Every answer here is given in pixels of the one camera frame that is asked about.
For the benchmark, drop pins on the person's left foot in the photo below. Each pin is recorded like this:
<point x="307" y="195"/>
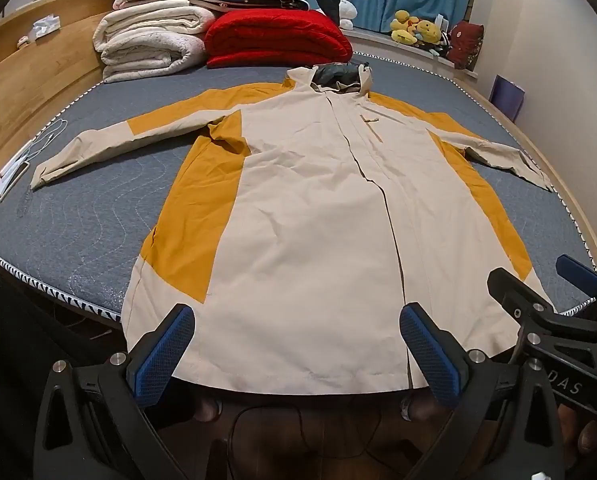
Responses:
<point x="208" y="407"/>

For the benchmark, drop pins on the red folded blanket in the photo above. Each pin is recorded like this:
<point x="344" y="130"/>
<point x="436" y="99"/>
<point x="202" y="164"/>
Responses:
<point x="278" y="35"/>

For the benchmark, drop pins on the grey quilted mattress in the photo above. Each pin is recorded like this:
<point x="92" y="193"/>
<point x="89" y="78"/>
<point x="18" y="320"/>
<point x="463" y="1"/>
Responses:
<point x="78" y="220"/>

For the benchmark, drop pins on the white plush toy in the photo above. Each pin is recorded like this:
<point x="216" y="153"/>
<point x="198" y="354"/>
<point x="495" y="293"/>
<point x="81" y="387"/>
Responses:
<point x="347" y="12"/>

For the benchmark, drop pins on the beige and yellow jacket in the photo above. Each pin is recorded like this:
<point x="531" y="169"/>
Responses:
<point x="303" y="235"/>

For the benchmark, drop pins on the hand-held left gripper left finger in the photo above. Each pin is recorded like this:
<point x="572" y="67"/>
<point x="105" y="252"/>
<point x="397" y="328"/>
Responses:
<point x="163" y="355"/>

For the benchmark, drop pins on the yellow plush toy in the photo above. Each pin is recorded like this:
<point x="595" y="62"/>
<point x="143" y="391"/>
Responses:
<point x="428" y="32"/>
<point x="403" y="36"/>
<point x="405" y="17"/>

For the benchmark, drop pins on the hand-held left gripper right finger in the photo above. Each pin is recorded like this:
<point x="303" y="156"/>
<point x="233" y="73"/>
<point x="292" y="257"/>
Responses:
<point x="431" y="360"/>

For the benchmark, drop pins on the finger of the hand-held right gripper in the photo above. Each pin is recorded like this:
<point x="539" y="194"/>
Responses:
<point x="516" y="300"/>
<point x="578" y="271"/>

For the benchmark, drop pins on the person's right hand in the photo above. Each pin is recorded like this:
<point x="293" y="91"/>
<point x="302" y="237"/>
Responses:
<point x="591" y="442"/>

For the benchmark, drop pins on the wooden window ledge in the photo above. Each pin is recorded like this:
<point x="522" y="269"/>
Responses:
<point x="378" y="42"/>

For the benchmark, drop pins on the wooden bed frame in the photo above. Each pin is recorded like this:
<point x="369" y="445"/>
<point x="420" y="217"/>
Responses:
<point x="38" y="85"/>

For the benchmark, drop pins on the dark red cushion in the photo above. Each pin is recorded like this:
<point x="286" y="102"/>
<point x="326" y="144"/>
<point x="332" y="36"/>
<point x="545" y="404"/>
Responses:
<point x="466" y="45"/>

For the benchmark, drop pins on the person's right foot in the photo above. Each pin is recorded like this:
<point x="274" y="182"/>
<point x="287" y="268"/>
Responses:
<point x="418" y="406"/>

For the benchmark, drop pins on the tissue packet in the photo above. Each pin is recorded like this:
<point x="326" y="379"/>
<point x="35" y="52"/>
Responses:
<point x="46" y="27"/>

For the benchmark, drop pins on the speckled cream folded blanket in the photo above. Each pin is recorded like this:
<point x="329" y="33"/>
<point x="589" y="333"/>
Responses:
<point x="148" y="57"/>

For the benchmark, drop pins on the person's foot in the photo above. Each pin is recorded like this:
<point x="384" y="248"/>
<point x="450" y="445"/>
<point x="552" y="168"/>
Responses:
<point x="418" y="406"/>
<point x="208" y="407"/>

